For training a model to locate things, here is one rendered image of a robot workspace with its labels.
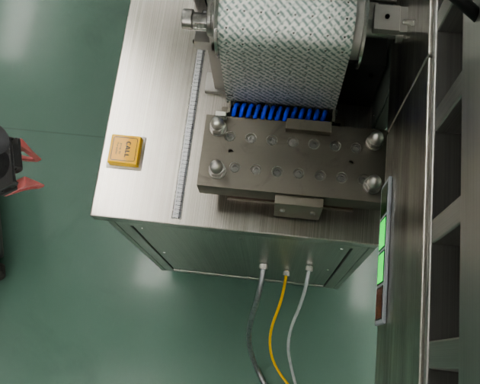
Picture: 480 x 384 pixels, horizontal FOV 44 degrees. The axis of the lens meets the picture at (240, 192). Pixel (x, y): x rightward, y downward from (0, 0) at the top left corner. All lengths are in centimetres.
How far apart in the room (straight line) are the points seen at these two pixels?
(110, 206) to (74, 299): 98
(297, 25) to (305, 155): 31
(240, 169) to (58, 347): 129
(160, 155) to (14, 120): 129
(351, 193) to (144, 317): 122
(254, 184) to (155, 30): 53
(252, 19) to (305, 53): 11
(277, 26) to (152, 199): 53
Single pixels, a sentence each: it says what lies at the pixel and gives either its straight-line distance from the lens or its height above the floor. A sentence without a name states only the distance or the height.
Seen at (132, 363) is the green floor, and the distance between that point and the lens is 225.
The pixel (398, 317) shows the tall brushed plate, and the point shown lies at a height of 131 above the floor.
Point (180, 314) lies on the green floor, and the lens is 223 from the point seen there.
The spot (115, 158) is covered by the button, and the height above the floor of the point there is 92.
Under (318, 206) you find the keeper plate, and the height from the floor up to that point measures 102.
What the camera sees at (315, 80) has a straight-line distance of 117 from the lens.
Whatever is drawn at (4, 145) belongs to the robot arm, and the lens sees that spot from 114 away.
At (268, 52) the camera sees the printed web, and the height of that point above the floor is 125.
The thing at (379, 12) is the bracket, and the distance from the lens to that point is 110.
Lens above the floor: 220
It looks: 74 degrees down
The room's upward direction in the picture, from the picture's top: 9 degrees counter-clockwise
